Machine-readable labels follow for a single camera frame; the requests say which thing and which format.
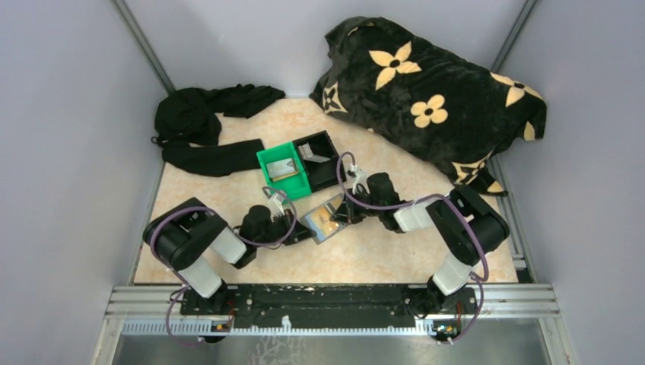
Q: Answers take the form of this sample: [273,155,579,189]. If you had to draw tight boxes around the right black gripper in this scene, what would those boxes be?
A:
[331,187,384,224]

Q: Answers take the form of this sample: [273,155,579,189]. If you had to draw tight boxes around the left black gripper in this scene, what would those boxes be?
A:
[255,208,316,248]

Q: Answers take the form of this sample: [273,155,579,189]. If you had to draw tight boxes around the gold VIP card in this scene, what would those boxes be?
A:
[308,205,339,240]

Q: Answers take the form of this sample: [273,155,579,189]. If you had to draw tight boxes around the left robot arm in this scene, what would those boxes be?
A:
[142,198,314,315]

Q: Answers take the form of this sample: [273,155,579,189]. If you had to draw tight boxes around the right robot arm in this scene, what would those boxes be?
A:
[330,173,510,313]

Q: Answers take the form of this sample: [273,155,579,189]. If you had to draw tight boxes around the cards in black bin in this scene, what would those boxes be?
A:
[297,143,331,163]

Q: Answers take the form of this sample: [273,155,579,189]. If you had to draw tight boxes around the black plastic bin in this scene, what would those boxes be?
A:
[292,130,339,193]

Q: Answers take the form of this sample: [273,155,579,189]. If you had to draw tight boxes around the black floral plush blanket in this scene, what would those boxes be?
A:
[310,16,547,196]

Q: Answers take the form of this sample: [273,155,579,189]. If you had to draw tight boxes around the black cloth garment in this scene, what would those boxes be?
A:
[151,84,285,177]

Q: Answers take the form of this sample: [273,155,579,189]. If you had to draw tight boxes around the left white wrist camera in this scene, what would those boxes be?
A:
[268,193,291,218]

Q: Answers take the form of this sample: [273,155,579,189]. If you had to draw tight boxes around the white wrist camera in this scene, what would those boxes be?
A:
[268,193,291,218]
[347,164,369,194]

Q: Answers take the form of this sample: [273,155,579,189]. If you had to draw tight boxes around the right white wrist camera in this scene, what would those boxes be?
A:
[347,164,369,194]

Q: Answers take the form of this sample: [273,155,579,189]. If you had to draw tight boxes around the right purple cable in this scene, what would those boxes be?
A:
[335,151,491,345]

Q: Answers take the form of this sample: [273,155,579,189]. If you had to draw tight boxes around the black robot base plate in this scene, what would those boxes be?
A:
[180,284,478,329]

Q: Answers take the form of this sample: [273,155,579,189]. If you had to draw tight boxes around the aluminium frame rail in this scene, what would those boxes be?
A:
[105,284,560,338]

